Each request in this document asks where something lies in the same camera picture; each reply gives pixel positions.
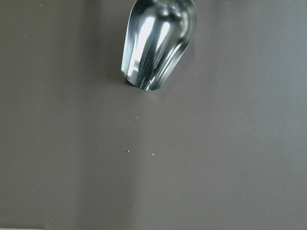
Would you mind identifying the steel scoop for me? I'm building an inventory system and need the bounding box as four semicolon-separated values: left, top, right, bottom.
121;0;197;91

